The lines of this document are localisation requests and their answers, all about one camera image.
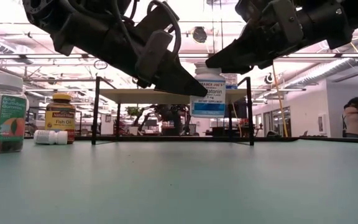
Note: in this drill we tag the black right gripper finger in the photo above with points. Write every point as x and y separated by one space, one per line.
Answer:
244 57

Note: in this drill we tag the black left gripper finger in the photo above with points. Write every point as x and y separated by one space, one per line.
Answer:
179 81

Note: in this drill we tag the white medicine bottle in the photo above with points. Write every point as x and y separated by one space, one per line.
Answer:
231 81

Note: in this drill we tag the white melatonin bottle blue label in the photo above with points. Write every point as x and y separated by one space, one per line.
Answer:
208 107

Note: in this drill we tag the amber fish oil bottle yellow cap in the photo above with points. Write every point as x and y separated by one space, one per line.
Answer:
60 118

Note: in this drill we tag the small white pill bottle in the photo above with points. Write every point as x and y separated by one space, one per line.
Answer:
50 137

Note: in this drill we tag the clear gummies jar green label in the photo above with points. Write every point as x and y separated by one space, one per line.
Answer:
9 118

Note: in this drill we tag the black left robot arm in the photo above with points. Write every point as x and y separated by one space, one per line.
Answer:
39 12

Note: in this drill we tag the background black robot arm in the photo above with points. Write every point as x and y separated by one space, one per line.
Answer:
166 115

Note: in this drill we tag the wooden shelf black metal legs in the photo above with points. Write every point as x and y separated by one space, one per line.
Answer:
141 96

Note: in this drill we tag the background potted plant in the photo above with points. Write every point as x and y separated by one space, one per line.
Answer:
134 112

